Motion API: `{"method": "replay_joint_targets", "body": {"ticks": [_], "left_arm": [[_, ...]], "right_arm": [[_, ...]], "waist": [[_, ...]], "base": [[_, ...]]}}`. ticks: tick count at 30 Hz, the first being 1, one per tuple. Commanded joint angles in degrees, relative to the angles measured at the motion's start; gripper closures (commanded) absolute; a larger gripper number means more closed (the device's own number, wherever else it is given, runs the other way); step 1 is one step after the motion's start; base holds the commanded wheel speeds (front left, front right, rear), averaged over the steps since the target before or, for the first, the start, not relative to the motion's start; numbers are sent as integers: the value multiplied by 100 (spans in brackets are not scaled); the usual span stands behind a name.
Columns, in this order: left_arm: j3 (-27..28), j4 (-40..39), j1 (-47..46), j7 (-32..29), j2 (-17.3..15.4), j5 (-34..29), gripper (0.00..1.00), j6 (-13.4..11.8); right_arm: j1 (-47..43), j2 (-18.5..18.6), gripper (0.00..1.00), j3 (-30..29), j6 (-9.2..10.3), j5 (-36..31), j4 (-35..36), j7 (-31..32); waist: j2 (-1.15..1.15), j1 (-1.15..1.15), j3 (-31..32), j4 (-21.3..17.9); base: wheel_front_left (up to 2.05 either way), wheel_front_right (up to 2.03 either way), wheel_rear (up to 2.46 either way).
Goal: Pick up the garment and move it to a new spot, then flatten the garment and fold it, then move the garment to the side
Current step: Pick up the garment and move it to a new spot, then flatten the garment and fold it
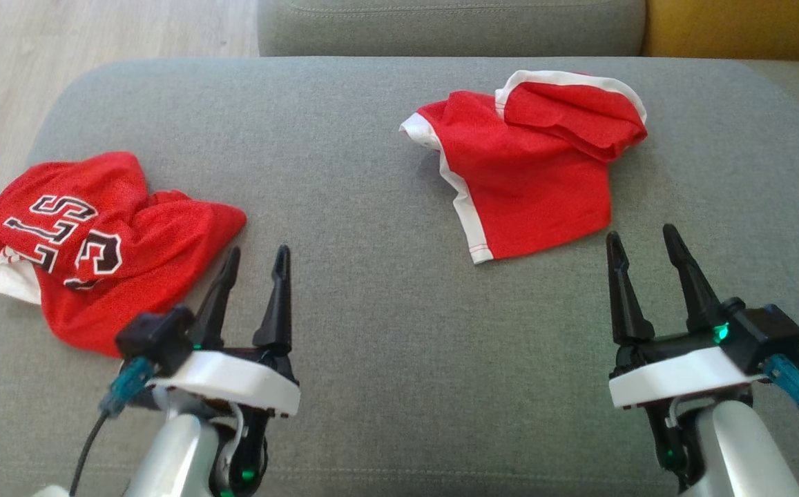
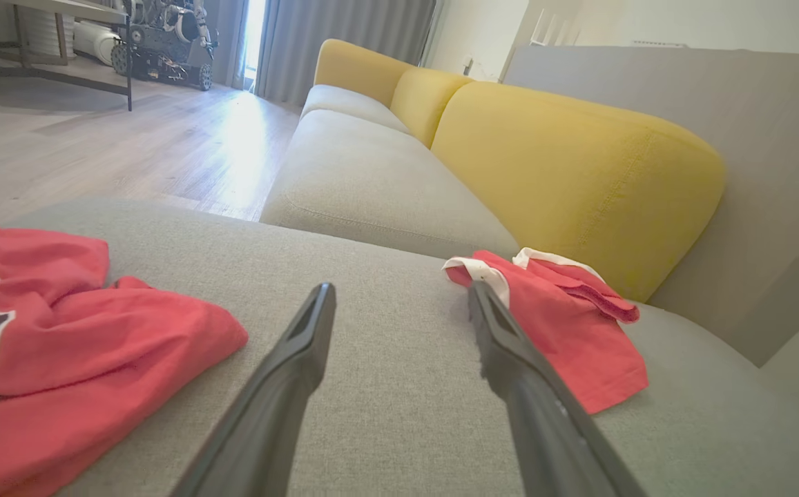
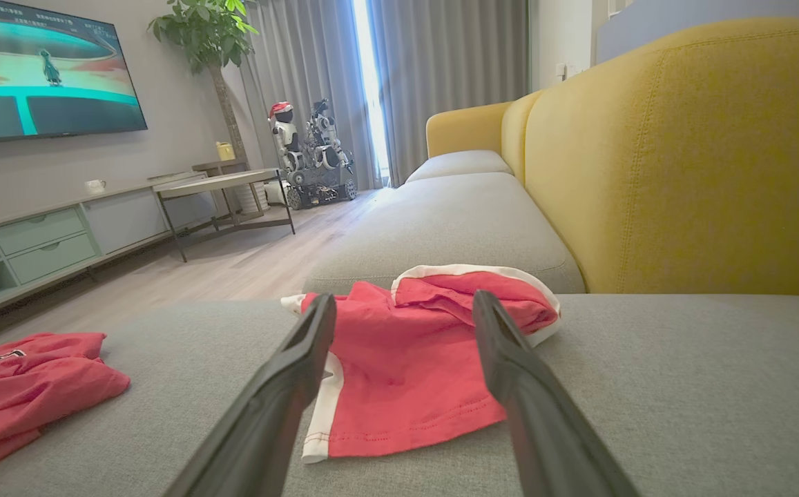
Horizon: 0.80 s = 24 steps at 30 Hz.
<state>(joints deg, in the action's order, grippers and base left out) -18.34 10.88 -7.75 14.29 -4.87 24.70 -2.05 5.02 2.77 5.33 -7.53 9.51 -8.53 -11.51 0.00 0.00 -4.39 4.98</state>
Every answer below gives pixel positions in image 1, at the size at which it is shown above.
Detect red shorts with white trim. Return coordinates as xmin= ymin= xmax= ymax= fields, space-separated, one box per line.
xmin=399 ymin=69 xmax=648 ymax=265

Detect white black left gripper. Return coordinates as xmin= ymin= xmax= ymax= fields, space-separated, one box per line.
xmin=145 ymin=244 xmax=301 ymax=418

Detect grey sofa seat cushion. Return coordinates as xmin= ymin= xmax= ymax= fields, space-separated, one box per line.
xmin=0 ymin=57 xmax=799 ymax=497

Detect black right cable teal plug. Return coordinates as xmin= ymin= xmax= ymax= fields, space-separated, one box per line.
xmin=762 ymin=354 xmax=799 ymax=492

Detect black left cable teal plug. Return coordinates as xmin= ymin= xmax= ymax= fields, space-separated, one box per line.
xmin=68 ymin=357 xmax=156 ymax=497

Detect red jersey with black lettering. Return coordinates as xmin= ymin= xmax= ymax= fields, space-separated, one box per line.
xmin=0 ymin=151 xmax=248 ymax=358

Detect black cable teal plug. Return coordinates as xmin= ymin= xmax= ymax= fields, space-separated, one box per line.
xmin=762 ymin=354 xmax=799 ymax=492
xmin=68 ymin=357 xmax=156 ymax=497

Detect grey sofa back cushion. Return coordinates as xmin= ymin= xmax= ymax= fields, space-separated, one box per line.
xmin=256 ymin=0 xmax=647 ymax=58

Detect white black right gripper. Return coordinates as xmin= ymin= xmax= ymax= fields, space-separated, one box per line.
xmin=605 ymin=224 xmax=766 ymax=409

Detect yellow sofa cushion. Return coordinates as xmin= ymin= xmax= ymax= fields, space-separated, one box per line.
xmin=641 ymin=0 xmax=799 ymax=64

